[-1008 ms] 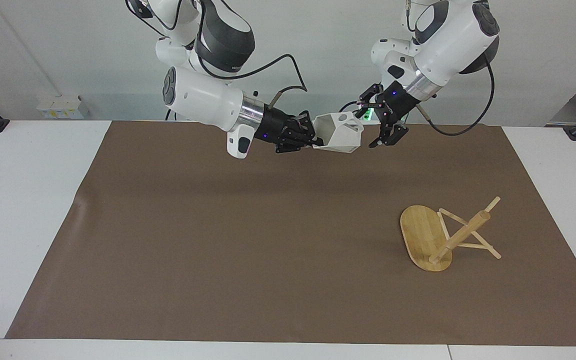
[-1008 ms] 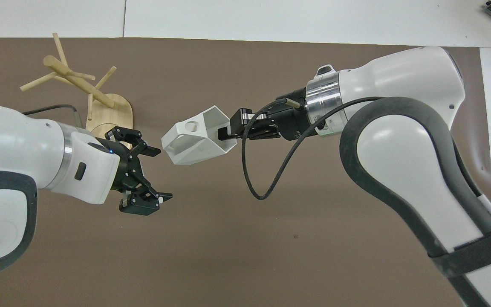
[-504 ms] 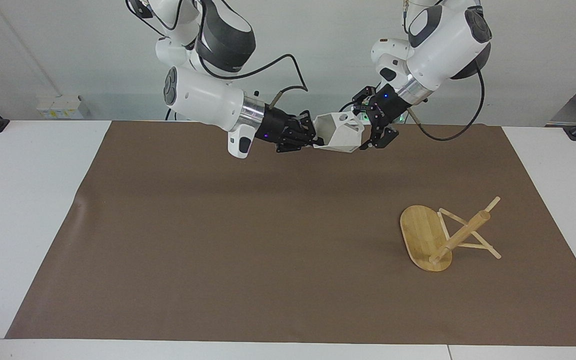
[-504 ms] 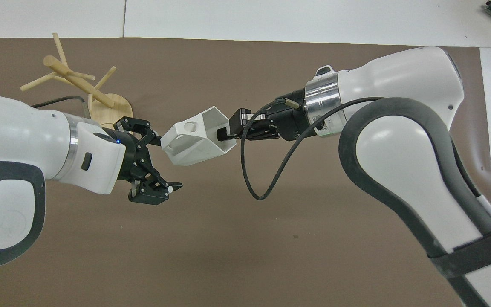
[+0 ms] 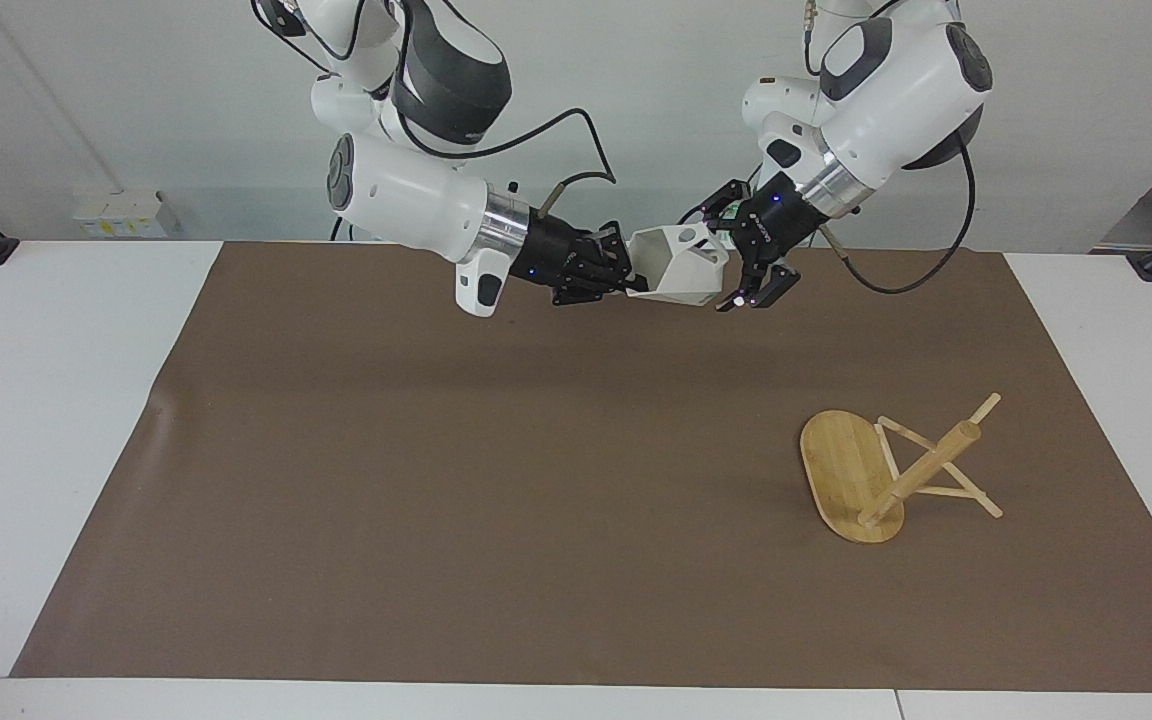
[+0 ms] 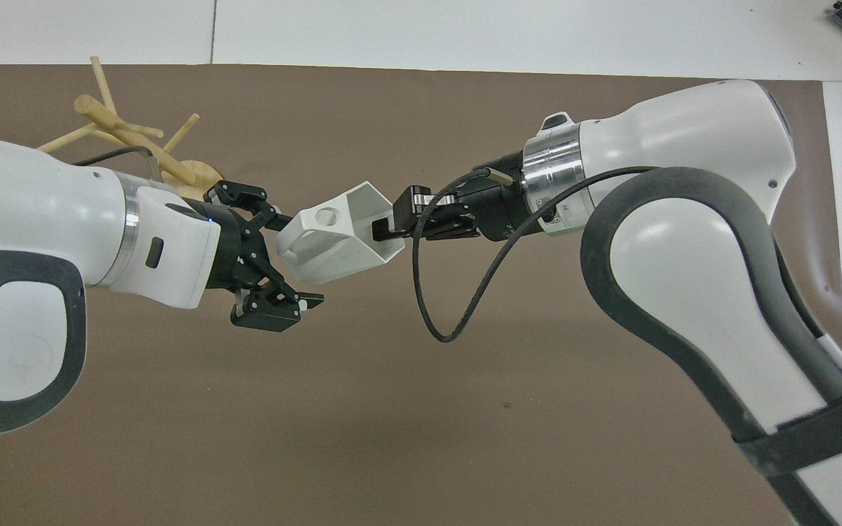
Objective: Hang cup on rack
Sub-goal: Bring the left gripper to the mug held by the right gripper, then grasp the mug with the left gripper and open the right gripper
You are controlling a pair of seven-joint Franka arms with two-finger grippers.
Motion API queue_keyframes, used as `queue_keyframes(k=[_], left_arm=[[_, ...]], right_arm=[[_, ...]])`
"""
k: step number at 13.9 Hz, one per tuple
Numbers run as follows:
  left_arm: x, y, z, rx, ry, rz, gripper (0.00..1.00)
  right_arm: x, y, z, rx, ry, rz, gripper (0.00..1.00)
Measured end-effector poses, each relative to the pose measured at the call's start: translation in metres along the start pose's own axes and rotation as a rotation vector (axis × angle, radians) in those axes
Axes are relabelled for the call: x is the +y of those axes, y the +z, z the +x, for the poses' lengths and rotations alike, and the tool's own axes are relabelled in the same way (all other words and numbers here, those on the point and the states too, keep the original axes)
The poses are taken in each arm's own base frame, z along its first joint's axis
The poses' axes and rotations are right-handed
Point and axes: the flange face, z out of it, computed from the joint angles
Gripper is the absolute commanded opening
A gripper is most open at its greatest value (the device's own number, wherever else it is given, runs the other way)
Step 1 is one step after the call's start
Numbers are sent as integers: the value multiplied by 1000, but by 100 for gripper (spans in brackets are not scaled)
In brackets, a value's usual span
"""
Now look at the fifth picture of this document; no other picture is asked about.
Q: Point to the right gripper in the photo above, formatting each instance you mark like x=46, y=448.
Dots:
x=548, y=252

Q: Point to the white wall socket box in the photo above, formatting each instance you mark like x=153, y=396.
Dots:
x=118, y=214

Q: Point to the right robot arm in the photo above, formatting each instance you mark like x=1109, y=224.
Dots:
x=406, y=195

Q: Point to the white angular cup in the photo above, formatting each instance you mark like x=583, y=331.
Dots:
x=678, y=268

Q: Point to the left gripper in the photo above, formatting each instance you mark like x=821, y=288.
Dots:
x=774, y=220

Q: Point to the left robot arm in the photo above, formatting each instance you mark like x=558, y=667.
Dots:
x=891, y=110

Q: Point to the wooden cup rack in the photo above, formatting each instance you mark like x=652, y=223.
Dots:
x=851, y=480

